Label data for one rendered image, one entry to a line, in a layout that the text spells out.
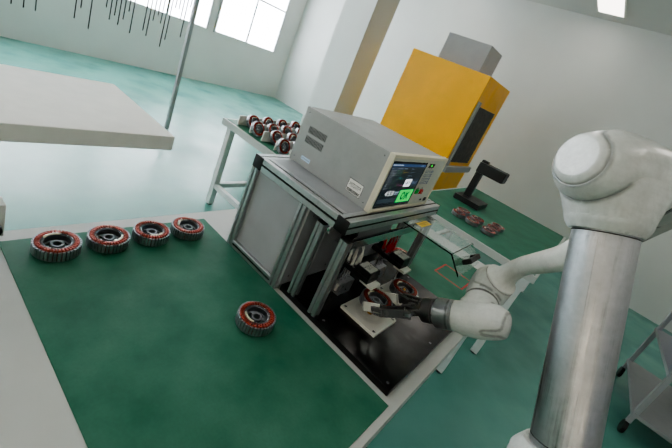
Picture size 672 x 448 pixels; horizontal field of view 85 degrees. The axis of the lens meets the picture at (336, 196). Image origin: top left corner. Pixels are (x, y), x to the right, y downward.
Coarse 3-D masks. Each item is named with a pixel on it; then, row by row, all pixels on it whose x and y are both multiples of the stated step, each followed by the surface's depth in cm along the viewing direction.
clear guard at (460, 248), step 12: (420, 228) 137; (432, 228) 142; (444, 228) 148; (432, 240) 131; (444, 240) 135; (456, 240) 141; (468, 240) 146; (456, 252) 130; (468, 252) 139; (456, 264) 127; (468, 264) 136
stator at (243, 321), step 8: (248, 304) 106; (256, 304) 108; (264, 304) 109; (240, 312) 102; (248, 312) 107; (256, 312) 106; (264, 312) 108; (272, 312) 108; (240, 320) 101; (248, 320) 101; (256, 320) 104; (264, 320) 106; (272, 320) 104; (240, 328) 101; (248, 328) 100; (256, 328) 100; (264, 328) 101; (272, 328) 105; (256, 336) 101
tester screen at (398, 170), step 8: (392, 168) 111; (400, 168) 116; (408, 168) 120; (416, 168) 125; (424, 168) 130; (392, 176) 114; (400, 176) 119; (408, 176) 123; (416, 176) 128; (384, 184) 113; (392, 184) 117; (400, 184) 122; (416, 184) 132; (384, 192) 116; (376, 200) 115
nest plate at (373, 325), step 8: (344, 304) 125; (352, 304) 127; (360, 304) 129; (352, 312) 123; (360, 312) 125; (360, 320) 121; (368, 320) 123; (376, 320) 124; (384, 320) 126; (392, 320) 128; (368, 328) 119; (376, 328) 120; (384, 328) 122
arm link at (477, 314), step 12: (456, 300) 109; (468, 300) 106; (480, 300) 105; (492, 300) 106; (456, 312) 105; (468, 312) 103; (480, 312) 101; (492, 312) 100; (504, 312) 100; (456, 324) 104; (468, 324) 102; (480, 324) 100; (492, 324) 99; (504, 324) 98; (468, 336) 104; (480, 336) 101; (492, 336) 100; (504, 336) 99
